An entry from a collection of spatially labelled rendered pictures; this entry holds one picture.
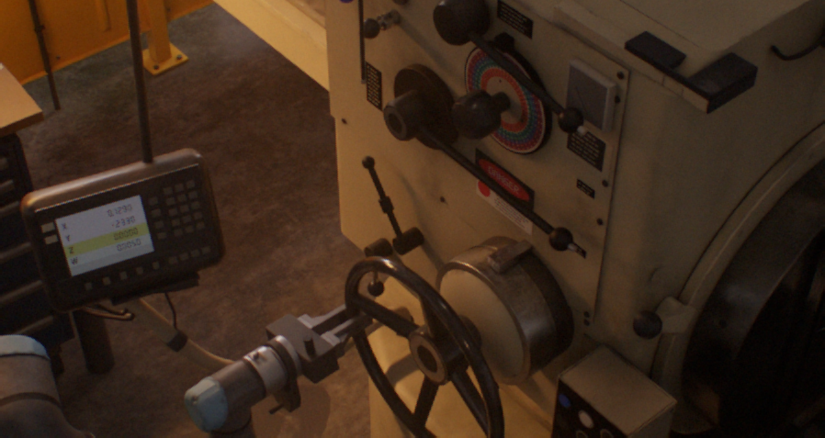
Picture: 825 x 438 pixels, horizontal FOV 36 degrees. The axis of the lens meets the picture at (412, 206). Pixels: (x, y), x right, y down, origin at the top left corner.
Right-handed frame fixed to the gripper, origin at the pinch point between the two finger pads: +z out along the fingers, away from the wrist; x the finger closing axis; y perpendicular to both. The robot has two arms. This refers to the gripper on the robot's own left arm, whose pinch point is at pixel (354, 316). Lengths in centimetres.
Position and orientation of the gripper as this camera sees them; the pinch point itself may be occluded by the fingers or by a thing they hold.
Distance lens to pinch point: 212.1
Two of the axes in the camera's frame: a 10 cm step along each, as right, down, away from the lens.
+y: -1.4, -8.2, -5.5
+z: 7.7, -4.4, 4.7
